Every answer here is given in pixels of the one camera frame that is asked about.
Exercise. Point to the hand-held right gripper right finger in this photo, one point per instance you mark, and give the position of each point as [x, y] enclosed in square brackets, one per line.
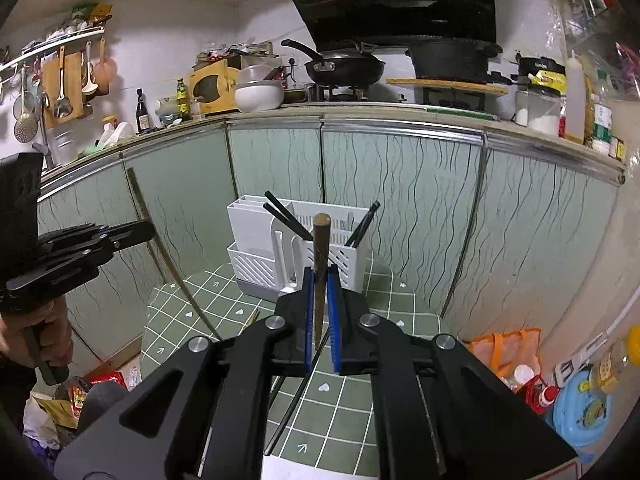
[400, 360]

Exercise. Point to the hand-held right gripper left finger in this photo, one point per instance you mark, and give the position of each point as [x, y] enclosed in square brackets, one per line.
[260, 360]

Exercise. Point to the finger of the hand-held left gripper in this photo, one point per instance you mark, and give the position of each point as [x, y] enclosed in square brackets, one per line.
[80, 262]
[125, 234]

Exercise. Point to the black chopstick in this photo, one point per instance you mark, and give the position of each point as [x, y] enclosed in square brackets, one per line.
[361, 227]
[287, 215]
[369, 220]
[278, 389]
[295, 395]
[280, 220]

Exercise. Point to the wooden chopstick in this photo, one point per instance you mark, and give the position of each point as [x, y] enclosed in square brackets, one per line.
[321, 260]
[252, 319]
[165, 255]

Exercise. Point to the white plastic utensil holder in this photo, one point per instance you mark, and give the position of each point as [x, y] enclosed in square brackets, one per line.
[255, 265]

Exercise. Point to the person's left hand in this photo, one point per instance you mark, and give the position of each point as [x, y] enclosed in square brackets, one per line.
[57, 330]

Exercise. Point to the metal canister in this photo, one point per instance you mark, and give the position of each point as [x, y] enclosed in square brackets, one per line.
[65, 147]

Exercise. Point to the metal skimmer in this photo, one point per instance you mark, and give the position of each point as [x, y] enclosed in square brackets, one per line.
[25, 127]

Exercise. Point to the white plastic bag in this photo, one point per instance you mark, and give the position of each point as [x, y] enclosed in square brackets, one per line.
[115, 135]

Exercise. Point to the orange bag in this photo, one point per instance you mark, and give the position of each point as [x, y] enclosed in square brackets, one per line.
[500, 350]

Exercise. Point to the metal ladle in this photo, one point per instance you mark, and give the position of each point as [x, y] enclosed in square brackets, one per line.
[61, 105]

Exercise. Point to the dark sauce bottle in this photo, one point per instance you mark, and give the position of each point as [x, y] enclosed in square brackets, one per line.
[143, 117]

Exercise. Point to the red snack packet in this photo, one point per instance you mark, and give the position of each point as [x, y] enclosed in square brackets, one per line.
[107, 378]

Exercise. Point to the hanging wooden cutting board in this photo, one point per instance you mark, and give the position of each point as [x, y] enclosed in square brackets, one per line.
[75, 95]

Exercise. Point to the green glass bottle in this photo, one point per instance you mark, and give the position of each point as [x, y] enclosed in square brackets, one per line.
[183, 102]

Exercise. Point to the white hanging spoon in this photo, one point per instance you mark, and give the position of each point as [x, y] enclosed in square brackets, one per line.
[88, 82]

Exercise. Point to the red cap dark bottle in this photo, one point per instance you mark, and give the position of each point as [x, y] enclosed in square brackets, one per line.
[545, 395]

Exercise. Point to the pink hanging scoop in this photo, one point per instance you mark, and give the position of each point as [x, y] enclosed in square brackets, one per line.
[106, 75]

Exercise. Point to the yellow microwave oven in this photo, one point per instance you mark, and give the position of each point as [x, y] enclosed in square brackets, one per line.
[215, 87]

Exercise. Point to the blue plastic toy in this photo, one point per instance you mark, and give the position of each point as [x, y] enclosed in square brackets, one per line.
[580, 415]

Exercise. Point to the white pot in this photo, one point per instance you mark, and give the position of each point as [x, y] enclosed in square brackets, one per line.
[257, 97]

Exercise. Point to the clear glass bowl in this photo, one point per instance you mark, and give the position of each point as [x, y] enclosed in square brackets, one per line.
[257, 74]

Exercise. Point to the white pipe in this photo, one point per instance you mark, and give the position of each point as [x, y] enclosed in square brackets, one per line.
[607, 332]

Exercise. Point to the yellow lid jar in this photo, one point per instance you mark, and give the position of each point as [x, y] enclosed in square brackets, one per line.
[617, 360]

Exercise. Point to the gas stove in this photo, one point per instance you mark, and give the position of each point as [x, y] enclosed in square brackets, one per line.
[345, 92]

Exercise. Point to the black frying pan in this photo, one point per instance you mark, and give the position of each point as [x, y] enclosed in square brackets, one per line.
[345, 70]

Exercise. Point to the round wooden board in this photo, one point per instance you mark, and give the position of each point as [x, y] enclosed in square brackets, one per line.
[450, 85]

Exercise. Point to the clear jar of white powder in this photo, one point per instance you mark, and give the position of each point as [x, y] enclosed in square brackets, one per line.
[542, 115]

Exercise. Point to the small seasoning jar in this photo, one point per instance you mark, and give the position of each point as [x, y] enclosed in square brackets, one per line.
[619, 150]

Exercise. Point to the black cooking pot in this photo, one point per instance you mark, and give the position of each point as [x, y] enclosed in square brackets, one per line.
[450, 60]

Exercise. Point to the white jar with green label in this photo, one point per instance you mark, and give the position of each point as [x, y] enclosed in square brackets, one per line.
[602, 130]

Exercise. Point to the white squeeze bottle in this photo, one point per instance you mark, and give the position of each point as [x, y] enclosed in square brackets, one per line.
[575, 105]

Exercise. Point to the black range hood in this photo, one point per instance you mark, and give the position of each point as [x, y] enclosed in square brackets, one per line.
[390, 0]

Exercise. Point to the wall rack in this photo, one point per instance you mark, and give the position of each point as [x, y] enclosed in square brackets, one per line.
[50, 47]

